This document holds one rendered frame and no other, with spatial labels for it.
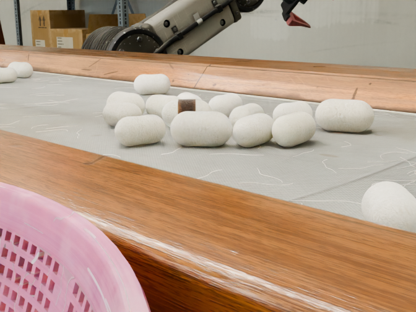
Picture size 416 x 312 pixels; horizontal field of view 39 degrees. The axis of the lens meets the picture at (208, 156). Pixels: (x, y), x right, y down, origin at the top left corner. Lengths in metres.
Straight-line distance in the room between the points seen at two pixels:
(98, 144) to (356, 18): 2.38
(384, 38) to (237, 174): 2.36
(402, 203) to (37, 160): 0.13
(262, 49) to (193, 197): 2.84
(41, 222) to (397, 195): 0.12
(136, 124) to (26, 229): 0.20
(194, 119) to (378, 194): 0.16
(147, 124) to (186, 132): 0.03
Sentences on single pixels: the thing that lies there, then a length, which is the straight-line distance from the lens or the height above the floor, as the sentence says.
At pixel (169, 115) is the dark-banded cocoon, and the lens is 0.40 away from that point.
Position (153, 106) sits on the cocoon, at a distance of 0.44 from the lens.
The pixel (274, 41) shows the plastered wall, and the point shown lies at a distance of 2.96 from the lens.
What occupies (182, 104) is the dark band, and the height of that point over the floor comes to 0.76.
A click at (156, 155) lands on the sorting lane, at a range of 0.34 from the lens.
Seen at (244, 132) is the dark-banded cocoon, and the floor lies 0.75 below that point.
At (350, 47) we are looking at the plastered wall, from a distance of 2.72.
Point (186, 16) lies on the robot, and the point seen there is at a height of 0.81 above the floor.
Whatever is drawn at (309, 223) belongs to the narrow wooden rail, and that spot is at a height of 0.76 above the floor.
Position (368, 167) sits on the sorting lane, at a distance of 0.32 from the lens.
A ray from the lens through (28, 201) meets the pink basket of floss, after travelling 0.17.
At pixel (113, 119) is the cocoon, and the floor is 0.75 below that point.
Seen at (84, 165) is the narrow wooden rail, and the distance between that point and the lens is 0.22.
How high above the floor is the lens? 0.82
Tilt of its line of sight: 14 degrees down
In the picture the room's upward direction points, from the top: straight up
